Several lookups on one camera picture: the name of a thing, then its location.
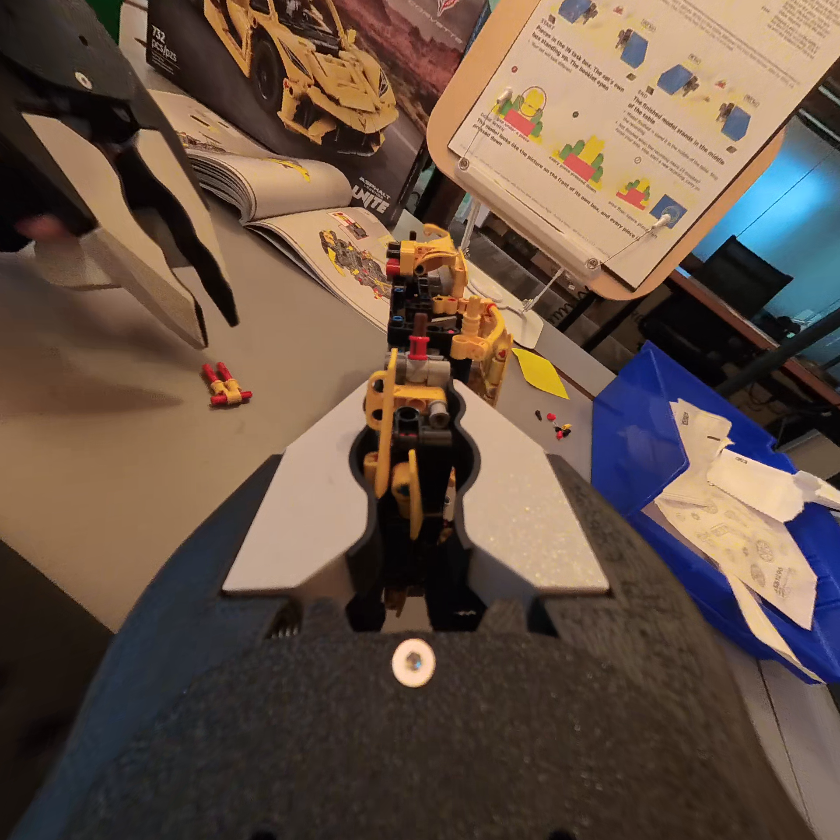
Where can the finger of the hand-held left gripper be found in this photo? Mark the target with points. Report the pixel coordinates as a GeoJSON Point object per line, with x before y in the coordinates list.
{"type": "Point", "coordinates": [131, 249]}
{"type": "Point", "coordinates": [203, 262]}

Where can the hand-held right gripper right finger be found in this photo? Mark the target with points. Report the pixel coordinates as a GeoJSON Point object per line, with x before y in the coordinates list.
{"type": "Point", "coordinates": [531, 525]}

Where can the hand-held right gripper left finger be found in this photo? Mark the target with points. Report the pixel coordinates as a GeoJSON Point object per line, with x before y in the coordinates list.
{"type": "Point", "coordinates": [295, 525]}

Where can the yellow connector piece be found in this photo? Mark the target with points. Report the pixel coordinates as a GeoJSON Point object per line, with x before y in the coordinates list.
{"type": "Point", "coordinates": [226, 388]}

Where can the yellow brick toy car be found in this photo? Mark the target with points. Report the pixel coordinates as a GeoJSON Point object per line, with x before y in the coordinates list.
{"type": "Point", "coordinates": [426, 367]}

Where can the person's left hand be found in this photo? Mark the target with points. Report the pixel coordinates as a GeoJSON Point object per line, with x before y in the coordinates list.
{"type": "Point", "coordinates": [43, 228]}

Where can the green plastic bin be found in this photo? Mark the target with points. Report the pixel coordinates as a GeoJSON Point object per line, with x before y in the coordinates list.
{"type": "Point", "coordinates": [111, 19]}

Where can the open instruction booklet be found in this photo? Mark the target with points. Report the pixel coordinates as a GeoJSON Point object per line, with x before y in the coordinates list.
{"type": "Point", "coordinates": [289, 190]}

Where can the blue plastic bin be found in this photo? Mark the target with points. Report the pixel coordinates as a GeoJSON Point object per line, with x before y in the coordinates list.
{"type": "Point", "coordinates": [630, 426]}

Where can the yellow paper note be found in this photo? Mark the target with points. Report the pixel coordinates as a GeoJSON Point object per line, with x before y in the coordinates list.
{"type": "Point", "coordinates": [539, 373]}

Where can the crumpled white paper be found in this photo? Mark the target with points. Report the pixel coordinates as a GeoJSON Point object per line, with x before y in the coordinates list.
{"type": "Point", "coordinates": [741, 538]}

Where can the toy car set box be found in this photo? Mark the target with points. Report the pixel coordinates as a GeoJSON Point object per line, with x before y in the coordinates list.
{"type": "Point", "coordinates": [394, 131]}

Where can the black perforated chair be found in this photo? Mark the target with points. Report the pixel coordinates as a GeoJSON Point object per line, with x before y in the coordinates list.
{"type": "Point", "coordinates": [39, 656]}

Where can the instruction sheet on stand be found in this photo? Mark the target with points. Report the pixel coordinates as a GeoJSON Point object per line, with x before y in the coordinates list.
{"type": "Point", "coordinates": [453, 98]}

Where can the black pole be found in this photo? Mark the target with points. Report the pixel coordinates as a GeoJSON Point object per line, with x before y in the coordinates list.
{"type": "Point", "coordinates": [787, 351]}

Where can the printed instruction sheet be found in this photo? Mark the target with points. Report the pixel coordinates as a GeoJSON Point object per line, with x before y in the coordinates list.
{"type": "Point", "coordinates": [656, 98]}

